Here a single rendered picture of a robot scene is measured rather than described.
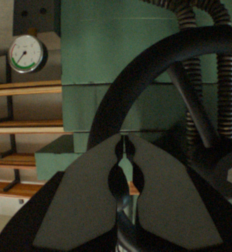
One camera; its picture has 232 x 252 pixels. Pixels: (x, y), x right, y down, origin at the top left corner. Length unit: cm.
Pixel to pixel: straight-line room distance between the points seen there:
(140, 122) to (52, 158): 18
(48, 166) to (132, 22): 32
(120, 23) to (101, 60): 8
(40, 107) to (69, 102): 267
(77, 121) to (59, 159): 8
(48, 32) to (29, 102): 277
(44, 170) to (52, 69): 263
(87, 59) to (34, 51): 10
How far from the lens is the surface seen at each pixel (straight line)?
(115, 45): 38
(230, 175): 21
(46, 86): 257
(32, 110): 310
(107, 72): 37
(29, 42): 35
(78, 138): 38
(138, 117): 37
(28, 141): 321
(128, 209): 83
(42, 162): 42
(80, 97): 37
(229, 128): 29
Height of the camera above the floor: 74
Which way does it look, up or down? 8 degrees up
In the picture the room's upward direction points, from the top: 179 degrees clockwise
